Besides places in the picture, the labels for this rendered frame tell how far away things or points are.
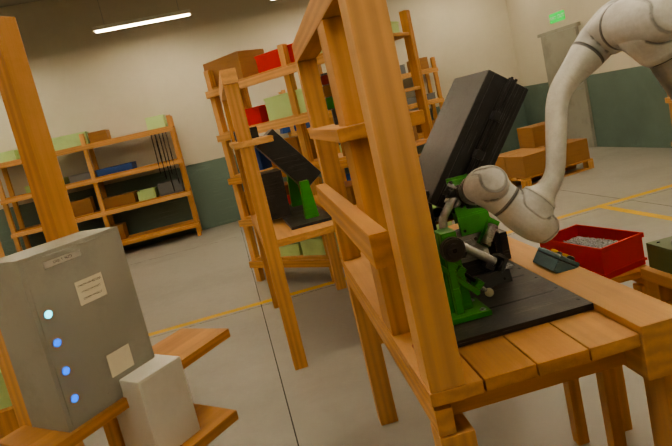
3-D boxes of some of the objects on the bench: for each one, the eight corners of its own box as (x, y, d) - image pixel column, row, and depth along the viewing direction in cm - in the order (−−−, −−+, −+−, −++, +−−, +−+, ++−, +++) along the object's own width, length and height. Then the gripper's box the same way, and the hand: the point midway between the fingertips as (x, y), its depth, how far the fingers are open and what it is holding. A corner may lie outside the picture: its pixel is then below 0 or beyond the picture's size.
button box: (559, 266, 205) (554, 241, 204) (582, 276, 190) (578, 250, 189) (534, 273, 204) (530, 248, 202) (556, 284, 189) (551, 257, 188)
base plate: (458, 237, 269) (457, 233, 268) (594, 309, 160) (593, 302, 160) (374, 259, 264) (373, 255, 264) (455, 348, 156) (454, 341, 156)
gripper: (499, 194, 174) (475, 203, 197) (455, 167, 174) (436, 180, 197) (488, 214, 172) (465, 222, 196) (443, 188, 173) (426, 198, 196)
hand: (453, 200), depth 193 cm, fingers closed on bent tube, 3 cm apart
